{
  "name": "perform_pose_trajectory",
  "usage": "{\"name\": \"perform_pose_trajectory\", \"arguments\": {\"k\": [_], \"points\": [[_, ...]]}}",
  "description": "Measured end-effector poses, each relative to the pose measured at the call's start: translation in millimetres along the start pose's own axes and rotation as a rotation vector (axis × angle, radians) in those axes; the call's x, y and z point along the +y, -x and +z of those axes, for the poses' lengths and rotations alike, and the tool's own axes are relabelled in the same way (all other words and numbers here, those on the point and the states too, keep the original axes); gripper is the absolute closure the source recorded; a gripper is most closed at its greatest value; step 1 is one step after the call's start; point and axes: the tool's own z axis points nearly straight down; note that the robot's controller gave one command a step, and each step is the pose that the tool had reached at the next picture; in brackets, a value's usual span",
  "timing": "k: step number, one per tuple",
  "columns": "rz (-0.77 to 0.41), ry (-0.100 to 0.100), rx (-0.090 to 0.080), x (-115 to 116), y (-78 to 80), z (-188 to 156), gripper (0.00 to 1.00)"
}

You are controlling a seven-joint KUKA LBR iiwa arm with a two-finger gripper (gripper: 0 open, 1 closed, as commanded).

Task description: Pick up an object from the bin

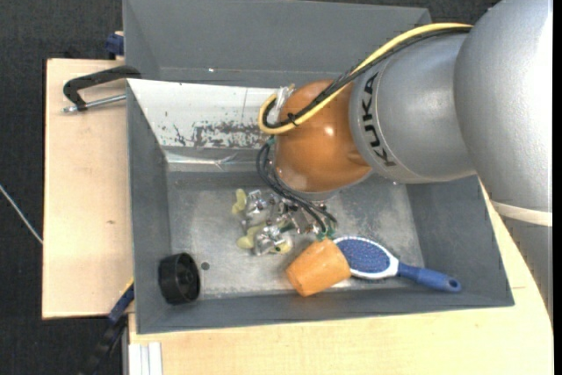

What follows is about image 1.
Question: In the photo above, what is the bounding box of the pale wood flat board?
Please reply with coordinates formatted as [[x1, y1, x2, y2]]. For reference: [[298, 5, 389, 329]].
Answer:
[[41, 58, 135, 321]]

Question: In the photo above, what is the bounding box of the pale yellow toy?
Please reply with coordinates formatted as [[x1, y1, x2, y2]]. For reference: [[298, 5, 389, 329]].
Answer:
[[231, 187, 294, 256]]

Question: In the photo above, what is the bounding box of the blue and white hairbrush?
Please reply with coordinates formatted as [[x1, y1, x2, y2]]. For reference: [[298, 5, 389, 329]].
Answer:
[[332, 234, 463, 294]]

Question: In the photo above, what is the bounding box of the orange cup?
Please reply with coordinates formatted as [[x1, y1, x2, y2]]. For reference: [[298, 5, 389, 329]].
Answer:
[[285, 238, 353, 298]]

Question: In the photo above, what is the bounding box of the grey metal bin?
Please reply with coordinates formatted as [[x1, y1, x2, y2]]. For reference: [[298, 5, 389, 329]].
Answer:
[[121, 0, 515, 335]]

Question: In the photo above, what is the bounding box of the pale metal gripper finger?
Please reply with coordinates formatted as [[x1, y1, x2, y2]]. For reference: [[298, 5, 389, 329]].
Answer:
[[241, 190, 278, 223], [252, 223, 289, 256]]

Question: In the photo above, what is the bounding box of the black round cap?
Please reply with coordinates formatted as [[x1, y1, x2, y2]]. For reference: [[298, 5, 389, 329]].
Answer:
[[157, 251, 203, 306]]

